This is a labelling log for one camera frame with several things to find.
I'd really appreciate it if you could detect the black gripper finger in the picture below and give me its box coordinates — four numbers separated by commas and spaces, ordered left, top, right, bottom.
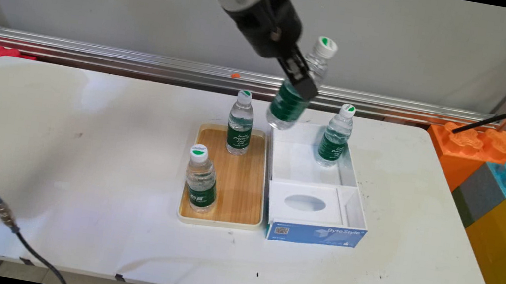
277, 52, 325, 104
293, 46, 317, 75

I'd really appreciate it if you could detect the water bottle with green label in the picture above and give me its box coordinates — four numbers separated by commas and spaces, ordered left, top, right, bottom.
223, 88, 259, 158
314, 100, 357, 170
264, 30, 340, 137
180, 143, 225, 216

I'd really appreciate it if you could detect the black cable with metal connector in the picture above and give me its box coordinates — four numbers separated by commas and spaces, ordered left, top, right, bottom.
0, 147, 88, 284

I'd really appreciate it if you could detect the blue and white cardboard box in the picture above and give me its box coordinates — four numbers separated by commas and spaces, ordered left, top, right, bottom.
254, 117, 383, 255

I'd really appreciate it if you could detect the orange foam block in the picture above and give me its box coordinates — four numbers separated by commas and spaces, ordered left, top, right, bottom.
419, 118, 506, 200

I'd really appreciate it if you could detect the aluminium rail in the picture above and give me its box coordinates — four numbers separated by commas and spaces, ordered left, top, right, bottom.
0, 27, 506, 136

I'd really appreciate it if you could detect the bamboo tray with cream rim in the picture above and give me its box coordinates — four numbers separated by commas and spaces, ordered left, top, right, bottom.
175, 119, 276, 235

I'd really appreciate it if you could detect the grey foam block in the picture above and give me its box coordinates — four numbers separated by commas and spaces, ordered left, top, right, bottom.
447, 159, 506, 233

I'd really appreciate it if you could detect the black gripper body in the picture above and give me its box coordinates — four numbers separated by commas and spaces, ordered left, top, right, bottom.
219, 0, 308, 64

